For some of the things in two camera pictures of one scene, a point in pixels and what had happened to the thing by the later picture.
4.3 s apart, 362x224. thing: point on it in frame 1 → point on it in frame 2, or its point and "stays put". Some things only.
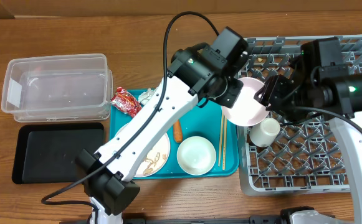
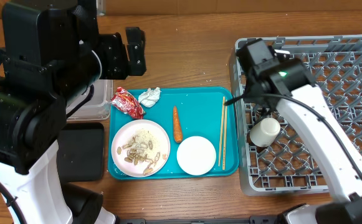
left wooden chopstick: (220, 140) stays put
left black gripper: (230, 99) → (115, 47)
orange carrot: (177, 132) stays put
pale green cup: (264, 133) stays put
